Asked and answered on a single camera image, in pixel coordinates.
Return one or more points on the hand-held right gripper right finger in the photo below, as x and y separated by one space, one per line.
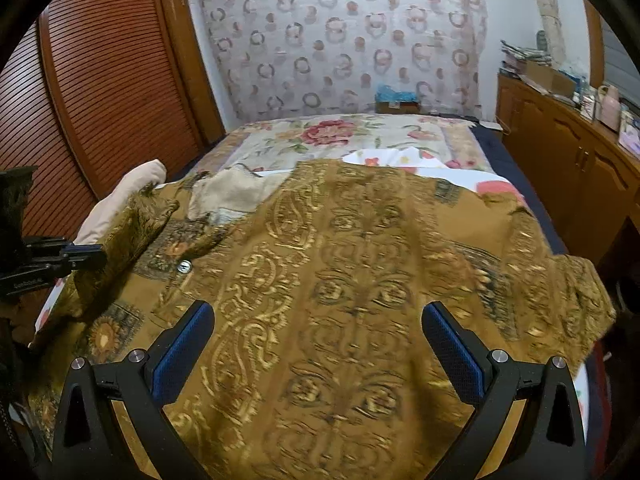
452 355

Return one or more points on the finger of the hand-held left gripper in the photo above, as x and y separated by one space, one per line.
30 280
85 257

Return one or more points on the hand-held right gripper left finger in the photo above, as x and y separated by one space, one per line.
182 355

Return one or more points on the golden brown patterned garment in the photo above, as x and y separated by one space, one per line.
325 260

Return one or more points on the beige pillow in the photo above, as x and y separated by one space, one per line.
125 190

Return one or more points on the wooden louvered wardrobe door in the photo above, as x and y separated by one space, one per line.
100 85

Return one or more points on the navy blue blanket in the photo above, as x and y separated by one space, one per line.
520 175

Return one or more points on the white fruit-print bed sheet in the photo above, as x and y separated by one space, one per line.
400 157

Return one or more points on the wooden sideboard cabinet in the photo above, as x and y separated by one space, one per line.
560 160

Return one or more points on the small brown cardboard box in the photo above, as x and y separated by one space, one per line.
397 107

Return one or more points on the floral bed blanket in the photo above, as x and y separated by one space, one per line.
320 132

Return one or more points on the blue crumpled cloth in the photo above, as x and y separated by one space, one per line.
395 92

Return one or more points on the pale purple pouch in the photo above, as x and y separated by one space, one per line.
631 135

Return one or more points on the large cardboard box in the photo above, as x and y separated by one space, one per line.
547 80

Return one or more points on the pink thermos jug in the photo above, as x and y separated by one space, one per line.
610 107

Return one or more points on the stack of newspapers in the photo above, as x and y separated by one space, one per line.
522 55

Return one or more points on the grey window shutter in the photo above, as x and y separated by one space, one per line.
622 70

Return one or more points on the circle-patterned curtain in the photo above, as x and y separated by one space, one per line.
350 35

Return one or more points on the beige hanging cloth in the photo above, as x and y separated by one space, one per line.
547 10

